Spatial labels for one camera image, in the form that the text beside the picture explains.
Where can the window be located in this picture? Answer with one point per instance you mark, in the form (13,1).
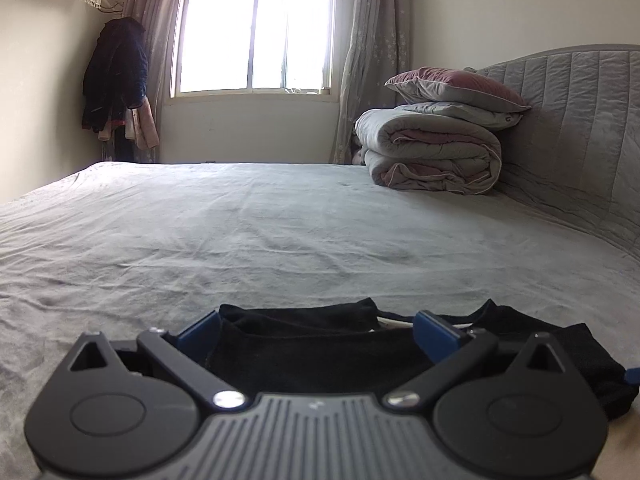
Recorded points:
(253,47)

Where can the dark hanging jacket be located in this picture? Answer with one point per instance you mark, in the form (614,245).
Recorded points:
(115,78)

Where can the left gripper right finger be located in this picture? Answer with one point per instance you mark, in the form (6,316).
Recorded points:
(458,354)

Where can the left grey curtain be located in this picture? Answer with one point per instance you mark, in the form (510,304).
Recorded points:
(158,18)

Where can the folded grey pink quilt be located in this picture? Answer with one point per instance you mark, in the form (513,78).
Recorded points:
(433,146)

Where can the black garment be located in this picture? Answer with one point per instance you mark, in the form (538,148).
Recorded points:
(346,349)

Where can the grey quilted headboard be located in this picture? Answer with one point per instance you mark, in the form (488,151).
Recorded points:
(575,153)

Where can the pink grey pillow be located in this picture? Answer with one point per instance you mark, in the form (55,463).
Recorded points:
(437,84)

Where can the pink hanging clothes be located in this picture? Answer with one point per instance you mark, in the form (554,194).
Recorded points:
(138,122)

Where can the grey curtain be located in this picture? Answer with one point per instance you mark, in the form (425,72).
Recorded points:
(379,44)
(158,18)

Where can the right grey curtain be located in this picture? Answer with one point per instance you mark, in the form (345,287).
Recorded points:
(379,44)

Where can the grey bed sheet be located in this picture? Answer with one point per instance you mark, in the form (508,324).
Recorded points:
(123,247)

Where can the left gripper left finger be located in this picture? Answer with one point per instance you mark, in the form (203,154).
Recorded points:
(177,358)

